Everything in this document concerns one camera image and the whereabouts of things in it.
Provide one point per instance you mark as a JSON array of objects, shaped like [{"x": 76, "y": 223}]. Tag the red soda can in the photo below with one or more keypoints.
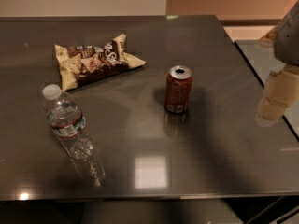
[{"x": 178, "y": 89}]

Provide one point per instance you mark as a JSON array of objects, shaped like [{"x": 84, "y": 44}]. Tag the clear plastic water bottle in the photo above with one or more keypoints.
[{"x": 67, "y": 122}]

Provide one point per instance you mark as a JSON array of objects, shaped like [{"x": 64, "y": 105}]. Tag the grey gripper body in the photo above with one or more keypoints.
[{"x": 288, "y": 46}]

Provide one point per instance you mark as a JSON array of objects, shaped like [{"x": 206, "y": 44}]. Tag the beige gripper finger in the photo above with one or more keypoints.
[{"x": 280, "y": 92}]

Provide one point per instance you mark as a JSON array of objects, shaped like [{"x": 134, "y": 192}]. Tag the brown chip bag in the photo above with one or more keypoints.
[{"x": 81, "y": 65}]

